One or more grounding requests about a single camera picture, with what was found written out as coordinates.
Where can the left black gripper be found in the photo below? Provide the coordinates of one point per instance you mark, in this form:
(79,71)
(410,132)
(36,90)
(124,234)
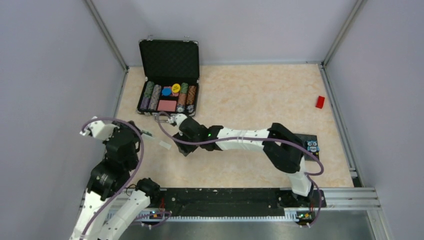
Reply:
(136,133)

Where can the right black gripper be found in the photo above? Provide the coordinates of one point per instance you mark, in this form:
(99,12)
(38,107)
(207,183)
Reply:
(186,148)

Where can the white battery cover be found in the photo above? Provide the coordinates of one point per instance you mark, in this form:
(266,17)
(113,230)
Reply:
(165,145)

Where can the white remote control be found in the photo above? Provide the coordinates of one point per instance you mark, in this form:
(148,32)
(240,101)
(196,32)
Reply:
(147,136)

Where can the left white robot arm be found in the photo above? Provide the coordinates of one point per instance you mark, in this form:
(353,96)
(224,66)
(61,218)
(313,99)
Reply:
(124,150)

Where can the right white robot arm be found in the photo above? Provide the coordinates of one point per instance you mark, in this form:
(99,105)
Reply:
(285,150)

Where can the pink playing card deck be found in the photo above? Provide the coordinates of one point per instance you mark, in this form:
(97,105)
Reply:
(167,105)

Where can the yellow round chip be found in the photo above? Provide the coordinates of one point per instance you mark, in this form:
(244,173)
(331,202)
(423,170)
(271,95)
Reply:
(175,88)

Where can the blue round chip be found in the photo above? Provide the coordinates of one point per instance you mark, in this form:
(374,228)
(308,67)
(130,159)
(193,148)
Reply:
(166,91)

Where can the black poker chip case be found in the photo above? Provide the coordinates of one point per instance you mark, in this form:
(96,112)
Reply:
(167,62)

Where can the blue owl figure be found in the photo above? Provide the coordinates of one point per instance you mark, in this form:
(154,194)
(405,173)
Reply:
(313,147)

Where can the red building brick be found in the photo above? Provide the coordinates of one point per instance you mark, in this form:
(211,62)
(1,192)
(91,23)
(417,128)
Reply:
(320,102)

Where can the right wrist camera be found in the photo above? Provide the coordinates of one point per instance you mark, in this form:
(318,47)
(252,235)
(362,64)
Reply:
(177,119)

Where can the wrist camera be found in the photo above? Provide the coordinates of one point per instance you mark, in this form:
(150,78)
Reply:
(177,119)
(98,129)

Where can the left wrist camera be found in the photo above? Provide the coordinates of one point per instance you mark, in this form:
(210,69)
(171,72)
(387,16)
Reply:
(98,129)

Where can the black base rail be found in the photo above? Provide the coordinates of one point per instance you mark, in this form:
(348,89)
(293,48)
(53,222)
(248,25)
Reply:
(150,204)

